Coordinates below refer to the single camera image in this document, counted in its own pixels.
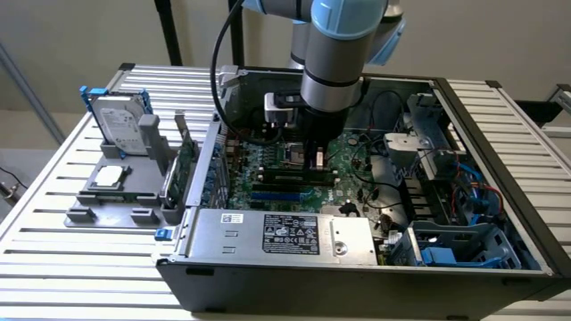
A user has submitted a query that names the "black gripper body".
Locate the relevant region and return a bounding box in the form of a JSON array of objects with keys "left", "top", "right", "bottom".
[{"left": 302, "top": 107, "right": 350, "bottom": 149}]

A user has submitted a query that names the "black RAM slot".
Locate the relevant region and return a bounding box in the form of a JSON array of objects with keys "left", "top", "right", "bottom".
[{"left": 253, "top": 180, "right": 333, "bottom": 193}]

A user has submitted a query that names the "blue expansion slot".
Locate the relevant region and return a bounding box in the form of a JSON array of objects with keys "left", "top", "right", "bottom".
[{"left": 250, "top": 190, "right": 314, "bottom": 204}]

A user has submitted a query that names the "CPU socket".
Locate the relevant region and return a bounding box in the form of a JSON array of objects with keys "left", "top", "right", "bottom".
[{"left": 277, "top": 140, "right": 313, "bottom": 165}]

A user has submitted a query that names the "green motherboard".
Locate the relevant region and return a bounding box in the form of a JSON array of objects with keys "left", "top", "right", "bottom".
[{"left": 217, "top": 126, "right": 405, "bottom": 222}]

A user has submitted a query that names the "silver chipset heat sink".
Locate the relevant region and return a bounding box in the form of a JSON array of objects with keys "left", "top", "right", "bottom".
[{"left": 318, "top": 205, "right": 372, "bottom": 219}]

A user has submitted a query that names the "silver power supply unit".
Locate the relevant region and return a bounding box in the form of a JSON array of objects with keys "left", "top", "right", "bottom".
[{"left": 182, "top": 208, "right": 381, "bottom": 268}]

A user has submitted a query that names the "grey metal drive cage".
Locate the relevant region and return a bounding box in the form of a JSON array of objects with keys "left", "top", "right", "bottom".
[{"left": 383, "top": 93, "right": 468, "bottom": 182}]

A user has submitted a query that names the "green graphics card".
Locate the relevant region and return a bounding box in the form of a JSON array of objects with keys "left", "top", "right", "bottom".
[{"left": 161, "top": 111, "right": 200, "bottom": 207}]

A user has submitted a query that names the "black open PC case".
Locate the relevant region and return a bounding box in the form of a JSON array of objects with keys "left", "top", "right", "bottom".
[{"left": 150, "top": 65, "right": 564, "bottom": 314}]

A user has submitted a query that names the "blue disk bay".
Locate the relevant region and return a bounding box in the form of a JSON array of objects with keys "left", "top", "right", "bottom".
[{"left": 403, "top": 219, "right": 524, "bottom": 270}]

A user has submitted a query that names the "hard disk in blue caddy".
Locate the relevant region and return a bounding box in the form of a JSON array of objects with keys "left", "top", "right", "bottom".
[{"left": 80, "top": 86, "right": 154, "bottom": 157}]

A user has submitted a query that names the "silver CPU chip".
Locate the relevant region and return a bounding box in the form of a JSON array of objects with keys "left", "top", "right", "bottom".
[{"left": 94, "top": 165, "right": 125, "bottom": 187}]

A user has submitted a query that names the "grey parts rack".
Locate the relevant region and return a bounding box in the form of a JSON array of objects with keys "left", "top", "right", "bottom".
[{"left": 62, "top": 114, "right": 189, "bottom": 231}]

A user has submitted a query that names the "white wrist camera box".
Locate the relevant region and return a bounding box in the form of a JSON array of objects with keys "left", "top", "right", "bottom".
[{"left": 262, "top": 92, "right": 298, "bottom": 124}]

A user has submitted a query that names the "black looped wire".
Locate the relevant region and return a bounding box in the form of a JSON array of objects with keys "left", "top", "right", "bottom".
[{"left": 368, "top": 90, "right": 408, "bottom": 132}]

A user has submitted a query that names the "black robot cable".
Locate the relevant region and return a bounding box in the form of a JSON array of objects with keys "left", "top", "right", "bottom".
[{"left": 209, "top": 0, "right": 284, "bottom": 146}]

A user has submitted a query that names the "blue wire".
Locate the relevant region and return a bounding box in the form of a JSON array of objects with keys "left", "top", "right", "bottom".
[{"left": 445, "top": 159, "right": 488, "bottom": 223}]

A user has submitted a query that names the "black stand post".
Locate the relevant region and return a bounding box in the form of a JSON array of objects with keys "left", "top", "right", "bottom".
[
  {"left": 228, "top": 0, "right": 246, "bottom": 68},
  {"left": 153, "top": 0, "right": 184, "bottom": 67}
]

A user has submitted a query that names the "red wire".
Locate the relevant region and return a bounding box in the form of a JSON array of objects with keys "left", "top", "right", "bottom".
[{"left": 476, "top": 185, "right": 505, "bottom": 220}]

